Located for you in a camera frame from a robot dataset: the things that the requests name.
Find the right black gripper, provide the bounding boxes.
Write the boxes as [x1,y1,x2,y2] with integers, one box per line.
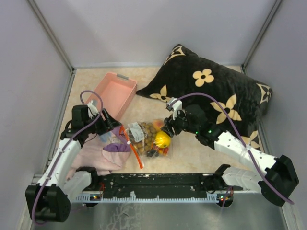
[161,107,199,138]

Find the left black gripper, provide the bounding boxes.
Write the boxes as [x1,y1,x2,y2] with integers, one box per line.
[84,108,121,136]

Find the yellow lemon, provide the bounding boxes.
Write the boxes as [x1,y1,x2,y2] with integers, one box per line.
[154,131,171,148]

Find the red cherry sprig green leaves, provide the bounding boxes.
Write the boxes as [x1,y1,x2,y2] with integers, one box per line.
[157,147,169,156]

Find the brown longan bunch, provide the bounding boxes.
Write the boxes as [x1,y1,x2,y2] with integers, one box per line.
[132,122,157,155]

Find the clear zip bag orange zipper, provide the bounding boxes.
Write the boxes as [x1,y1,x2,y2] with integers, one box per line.
[118,119,172,169]

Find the dark grape bunch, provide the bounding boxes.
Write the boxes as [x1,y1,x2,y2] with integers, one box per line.
[125,128,138,144]

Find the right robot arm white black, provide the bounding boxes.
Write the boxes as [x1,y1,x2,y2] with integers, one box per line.
[162,101,299,207]

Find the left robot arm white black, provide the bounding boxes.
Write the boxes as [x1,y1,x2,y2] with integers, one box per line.
[25,104,121,225]

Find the black pillow cream flowers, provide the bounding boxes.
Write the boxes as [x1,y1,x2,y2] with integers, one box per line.
[136,44,272,149]

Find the pink purple cloth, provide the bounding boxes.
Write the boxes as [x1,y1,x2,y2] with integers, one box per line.
[66,127,131,180]

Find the pink plastic basket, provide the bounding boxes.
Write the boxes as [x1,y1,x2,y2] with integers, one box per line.
[94,72,137,121]

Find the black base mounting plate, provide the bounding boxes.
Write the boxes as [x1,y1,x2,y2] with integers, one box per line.
[85,173,228,199]

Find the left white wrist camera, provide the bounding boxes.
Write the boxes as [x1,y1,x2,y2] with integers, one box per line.
[87,99,99,119]

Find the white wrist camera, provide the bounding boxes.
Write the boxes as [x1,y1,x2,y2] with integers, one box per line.
[87,99,99,119]
[166,97,182,120]

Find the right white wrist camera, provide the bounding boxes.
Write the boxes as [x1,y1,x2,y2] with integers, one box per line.
[166,97,182,120]

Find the aluminium frame rail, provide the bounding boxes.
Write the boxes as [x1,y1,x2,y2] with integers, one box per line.
[31,172,291,194]

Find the white slotted cable duct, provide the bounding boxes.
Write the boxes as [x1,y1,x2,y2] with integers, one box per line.
[74,193,231,204]

